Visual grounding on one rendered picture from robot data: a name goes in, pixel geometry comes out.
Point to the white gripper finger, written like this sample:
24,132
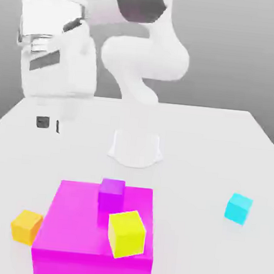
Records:
43,122
57,126

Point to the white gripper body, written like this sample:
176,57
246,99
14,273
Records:
72,74

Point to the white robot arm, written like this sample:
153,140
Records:
144,57

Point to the small purple cube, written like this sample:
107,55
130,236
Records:
111,195

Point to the small orange cube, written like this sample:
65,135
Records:
25,227

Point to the small yellow cube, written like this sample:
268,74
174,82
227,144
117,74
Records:
127,235

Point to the small cyan cube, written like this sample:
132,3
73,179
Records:
238,209

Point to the large magenta box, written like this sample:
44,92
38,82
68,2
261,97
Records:
70,243

